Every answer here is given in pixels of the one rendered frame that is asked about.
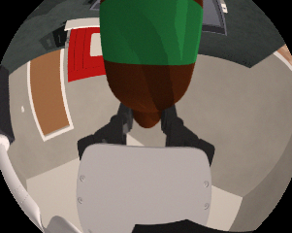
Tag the red plastic crate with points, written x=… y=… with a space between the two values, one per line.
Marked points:
x=85 y=57

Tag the brown bottle with green label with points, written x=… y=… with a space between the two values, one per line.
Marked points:
x=149 y=49

